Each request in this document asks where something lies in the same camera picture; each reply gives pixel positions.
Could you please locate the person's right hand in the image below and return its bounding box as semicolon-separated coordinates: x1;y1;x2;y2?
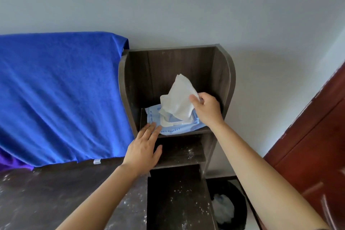
189;92;225;128

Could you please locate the person's left hand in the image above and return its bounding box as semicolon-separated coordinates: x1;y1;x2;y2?
121;122;163;178

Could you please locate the white tissue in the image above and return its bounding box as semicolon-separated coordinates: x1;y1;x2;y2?
159;74;201;125

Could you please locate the light blue tissue pack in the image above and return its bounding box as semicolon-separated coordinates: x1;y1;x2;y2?
145;104;207;136

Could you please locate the person's left forearm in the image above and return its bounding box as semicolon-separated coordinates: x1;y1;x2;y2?
55;164;147;230

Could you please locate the person's right forearm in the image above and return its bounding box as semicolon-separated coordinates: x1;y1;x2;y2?
213;120;331;230

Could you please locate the dark wooden shelf unit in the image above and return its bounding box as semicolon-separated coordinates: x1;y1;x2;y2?
118;43;236;230

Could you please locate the black trash bin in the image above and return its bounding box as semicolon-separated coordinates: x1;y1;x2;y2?
206;177;248;230

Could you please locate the white crumpled trash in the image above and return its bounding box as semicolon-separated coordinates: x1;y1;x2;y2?
211;194;235;225

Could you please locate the blue towel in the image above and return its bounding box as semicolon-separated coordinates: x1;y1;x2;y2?
0;32;135;167

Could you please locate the red wooden door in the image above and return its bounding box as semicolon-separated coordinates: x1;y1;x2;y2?
263;61;345;230

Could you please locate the purple towel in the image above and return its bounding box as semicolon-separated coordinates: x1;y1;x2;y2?
0;147;34;173

